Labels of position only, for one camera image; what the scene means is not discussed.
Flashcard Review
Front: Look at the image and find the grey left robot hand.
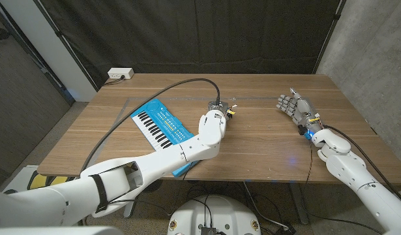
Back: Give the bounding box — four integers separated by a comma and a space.
207, 100, 239, 121

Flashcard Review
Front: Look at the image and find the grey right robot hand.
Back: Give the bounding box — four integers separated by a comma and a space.
276, 87, 321, 136

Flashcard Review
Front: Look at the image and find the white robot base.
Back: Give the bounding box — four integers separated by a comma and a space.
167, 195, 262, 235

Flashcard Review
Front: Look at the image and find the blue toy piano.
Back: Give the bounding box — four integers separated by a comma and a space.
130, 99, 201, 178

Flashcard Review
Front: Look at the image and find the black backdrop curtain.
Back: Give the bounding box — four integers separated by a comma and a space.
33, 0, 346, 91

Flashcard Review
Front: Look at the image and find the black backdrop stand pole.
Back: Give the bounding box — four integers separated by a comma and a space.
312, 0, 346, 75
33, 0, 100, 92

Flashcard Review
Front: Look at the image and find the grey table leg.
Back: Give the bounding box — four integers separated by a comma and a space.
288, 182, 310, 225

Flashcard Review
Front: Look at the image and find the black round floor disc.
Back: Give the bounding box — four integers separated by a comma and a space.
143, 179, 164, 193

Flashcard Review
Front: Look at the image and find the white power strip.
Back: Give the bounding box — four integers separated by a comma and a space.
107, 67, 135, 80

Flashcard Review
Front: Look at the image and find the black power adapter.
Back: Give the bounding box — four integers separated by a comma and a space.
273, 223, 297, 235

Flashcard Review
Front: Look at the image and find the white table leg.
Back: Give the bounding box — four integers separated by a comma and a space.
123, 202, 136, 219

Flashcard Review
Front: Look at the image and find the yellow and black floor pad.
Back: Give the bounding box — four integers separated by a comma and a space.
27, 169, 79, 191

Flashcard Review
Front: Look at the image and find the white robot chest cover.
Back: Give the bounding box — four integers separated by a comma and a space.
0, 226, 125, 235

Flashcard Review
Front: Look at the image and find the white floor board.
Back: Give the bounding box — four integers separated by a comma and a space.
3, 164, 40, 193

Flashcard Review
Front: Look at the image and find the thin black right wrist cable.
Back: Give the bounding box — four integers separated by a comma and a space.
303, 138, 376, 234

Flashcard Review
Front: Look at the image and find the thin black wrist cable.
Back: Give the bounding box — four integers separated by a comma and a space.
107, 159, 201, 217
303, 138, 376, 234

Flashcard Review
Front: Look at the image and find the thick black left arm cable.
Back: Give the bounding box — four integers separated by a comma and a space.
79, 77, 221, 176

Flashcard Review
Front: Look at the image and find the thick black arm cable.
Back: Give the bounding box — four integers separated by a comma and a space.
322, 125, 401, 208
79, 77, 221, 176

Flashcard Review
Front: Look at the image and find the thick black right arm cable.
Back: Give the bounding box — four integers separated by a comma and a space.
322, 125, 401, 208

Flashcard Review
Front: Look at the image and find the black power strip cord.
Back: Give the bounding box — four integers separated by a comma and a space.
104, 74, 126, 86

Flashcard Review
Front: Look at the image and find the black torso cable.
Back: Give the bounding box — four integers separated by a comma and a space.
186, 189, 214, 228

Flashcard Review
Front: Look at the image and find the white floor cable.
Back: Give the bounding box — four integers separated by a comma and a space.
242, 181, 288, 229

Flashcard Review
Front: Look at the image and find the thin black left wrist cable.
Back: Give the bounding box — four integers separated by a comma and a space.
107, 159, 201, 217

